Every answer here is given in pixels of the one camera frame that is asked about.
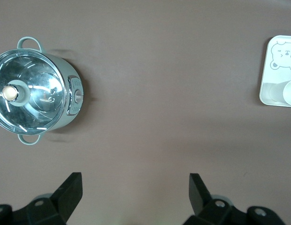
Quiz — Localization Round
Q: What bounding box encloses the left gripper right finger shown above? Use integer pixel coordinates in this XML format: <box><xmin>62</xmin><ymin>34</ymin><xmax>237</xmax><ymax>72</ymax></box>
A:
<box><xmin>182</xmin><ymin>173</ymin><xmax>233</xmax><ymax>225</ymax></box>

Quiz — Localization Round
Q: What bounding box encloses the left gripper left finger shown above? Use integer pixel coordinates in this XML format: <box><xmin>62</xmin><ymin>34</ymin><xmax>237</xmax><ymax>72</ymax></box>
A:
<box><xmin>30</xmin><ymin>172</ymin><xmax>84</xmax><ymax>225</ymax></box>

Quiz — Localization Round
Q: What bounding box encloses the white plastic cup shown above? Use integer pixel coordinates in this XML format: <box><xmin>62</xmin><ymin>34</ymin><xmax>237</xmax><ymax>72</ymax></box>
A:
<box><xmin>282</xmin><ymin>78</ymin><xmax>291</xmax><ymax>106</ymax></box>

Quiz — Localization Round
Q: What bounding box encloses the white bear print tray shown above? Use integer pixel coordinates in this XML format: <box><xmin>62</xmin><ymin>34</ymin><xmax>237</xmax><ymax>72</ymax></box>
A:
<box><xmin>258</xmin><ymin>35</ymin><xmax>291</xmax><ymax>108</ymax></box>

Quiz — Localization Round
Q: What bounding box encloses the glass pot lid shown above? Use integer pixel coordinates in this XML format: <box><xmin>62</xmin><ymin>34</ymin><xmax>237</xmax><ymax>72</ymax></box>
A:
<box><xmin>0</xmin><ymin>48</ymin><xmax>68</xmax><ymax>136</ymax></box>

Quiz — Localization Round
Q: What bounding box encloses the grey-green electric cooking pot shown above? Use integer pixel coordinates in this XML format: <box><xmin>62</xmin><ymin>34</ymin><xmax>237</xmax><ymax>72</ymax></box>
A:
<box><xmin>0</xmin><ymin>35</ymin><xmax>85</xmax><ymax>145</ymax></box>

